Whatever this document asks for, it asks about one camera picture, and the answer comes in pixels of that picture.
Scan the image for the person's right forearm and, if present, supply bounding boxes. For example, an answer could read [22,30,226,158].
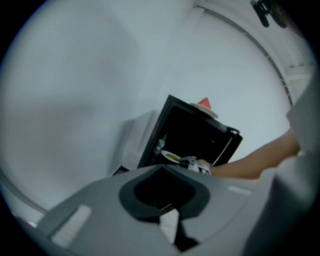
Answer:
[211,127,301,181]

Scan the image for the black glass-door cabinet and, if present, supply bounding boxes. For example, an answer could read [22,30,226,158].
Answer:
[136,94,244,171]

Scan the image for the clear bottle blue label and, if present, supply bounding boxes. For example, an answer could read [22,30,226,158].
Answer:
[155,133,168,155]

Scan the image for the white plate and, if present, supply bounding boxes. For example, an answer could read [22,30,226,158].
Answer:
[161,149,182,165]
[189,102,219,119]

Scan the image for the red watermelon slice toy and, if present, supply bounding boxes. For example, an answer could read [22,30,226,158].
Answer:
[196,97,212,111]

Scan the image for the black head-worn camera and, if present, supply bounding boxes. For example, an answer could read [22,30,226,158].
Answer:
[250,0,288,28]

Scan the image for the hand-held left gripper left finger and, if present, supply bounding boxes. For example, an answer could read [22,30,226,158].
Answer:
[37,163,177,256]

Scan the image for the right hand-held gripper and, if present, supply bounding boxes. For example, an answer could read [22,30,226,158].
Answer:
[179,155,213,175]

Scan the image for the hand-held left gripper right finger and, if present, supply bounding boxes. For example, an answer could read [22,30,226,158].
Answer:
[162,163,261,256]

